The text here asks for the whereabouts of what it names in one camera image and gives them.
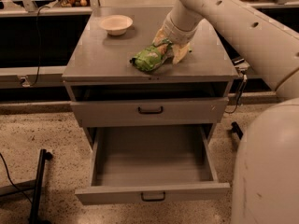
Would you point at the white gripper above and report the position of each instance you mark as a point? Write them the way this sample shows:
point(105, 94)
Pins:
point(176, 34)

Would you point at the green rice chip bag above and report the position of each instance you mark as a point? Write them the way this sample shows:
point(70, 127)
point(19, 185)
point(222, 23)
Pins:
point(153, 56)

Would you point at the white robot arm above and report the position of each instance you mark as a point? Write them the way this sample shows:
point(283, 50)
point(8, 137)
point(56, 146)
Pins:
point(266, 176)

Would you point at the grey drawer cabinet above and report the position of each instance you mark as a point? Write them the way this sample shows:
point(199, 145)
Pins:
point(100, 69)

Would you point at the open grey lower drawer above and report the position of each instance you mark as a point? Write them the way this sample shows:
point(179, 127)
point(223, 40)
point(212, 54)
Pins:
point(127, 161)

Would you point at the white paper bowl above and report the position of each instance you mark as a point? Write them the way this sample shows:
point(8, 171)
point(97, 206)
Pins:
point(116, 24)

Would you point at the small black connector box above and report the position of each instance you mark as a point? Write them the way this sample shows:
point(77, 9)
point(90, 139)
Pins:
point(237, 60)

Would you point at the black metal leg right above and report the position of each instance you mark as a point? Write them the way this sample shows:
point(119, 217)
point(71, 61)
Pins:
point(237, 130)

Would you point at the black metal stand left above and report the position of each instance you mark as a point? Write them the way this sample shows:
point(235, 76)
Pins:
point(30, 189)

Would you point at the black upper drawer handle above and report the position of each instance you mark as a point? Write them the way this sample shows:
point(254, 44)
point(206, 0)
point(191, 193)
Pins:
point(156, 111)

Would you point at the black drawer handle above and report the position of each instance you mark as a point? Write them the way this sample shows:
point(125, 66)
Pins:
point(152, 197)
point(156, 111)

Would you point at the black lower drawer handle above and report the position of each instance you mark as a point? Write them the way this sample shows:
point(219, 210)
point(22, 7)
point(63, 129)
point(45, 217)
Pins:
point(152, 197)

